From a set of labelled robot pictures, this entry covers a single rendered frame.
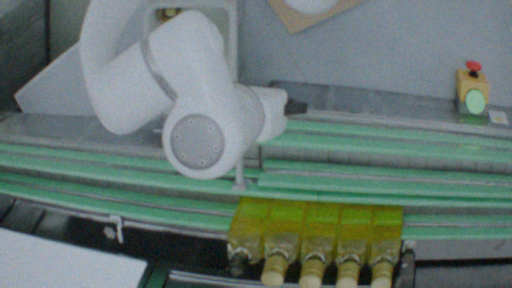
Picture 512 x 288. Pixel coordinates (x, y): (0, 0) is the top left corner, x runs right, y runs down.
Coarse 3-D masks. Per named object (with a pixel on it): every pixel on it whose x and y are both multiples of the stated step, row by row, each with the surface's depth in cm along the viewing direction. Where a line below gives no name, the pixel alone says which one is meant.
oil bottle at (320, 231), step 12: (312, 204) 123; (324, 204) 123; (336, 204) 123; (312, 216) 119; (324, 216) 119; (336, 216) 119; (312, 228) 116; (324, 228) 116; (336, 228) 116; (300, 240) 114; (312, 240) 113; (324, 240) 113; (300, 252) 114; (312, 252) 112; (324, 252) 112; (324, 264) 113
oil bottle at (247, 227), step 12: (240, 204) 124; (252, 204) 124; (264, 204) 123; (240, 216) 120; (252, 216) 120; (264, 216) 120; (228, 228) 118; (240, 228) 117; (252, 228) 117; (264, 228) 118; (228, 240) 115; (240, 240) 114; (252, 240) 114; (228, 252) 116; (252, 252) 114; (252, 264) 116
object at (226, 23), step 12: (204, 0) 124; (156, 12) 130; (204, 12) 132; (216, 12) 132; (228, 12) 124; (144, 24) 127; (156, 24) 131; (216, 24) 133; (228, 24) 132; (144, 36) 128; (228, 36) 134; (228, 48) 135; (228, 60) 136
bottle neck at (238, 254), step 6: (234, 252) 114; (240, 252) 113; (246, 252) 113; (234, 258) 112; (240, 258) 111; (246, 258) 112; (228, 264) 111; (234, 264) 110; (240, 264) 110; (246, 264) 111; (228, 270) 111; (234, 270) 112; (240, 270) 112; (246, 270) 111; (234, 276) 111; (240, 276) 111
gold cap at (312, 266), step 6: (306, 264) 109; (312, 264) 109; (318, 264) 109; (306, 270) 108; (312, 270) 107; (318, 270) 108; (300, 276) 108; (306, 276) 106; (312, 276) 106; (318, 276) 106; (300, 282) 107; (306, 282) 107; (312, 282) 107; (318, 282) 106
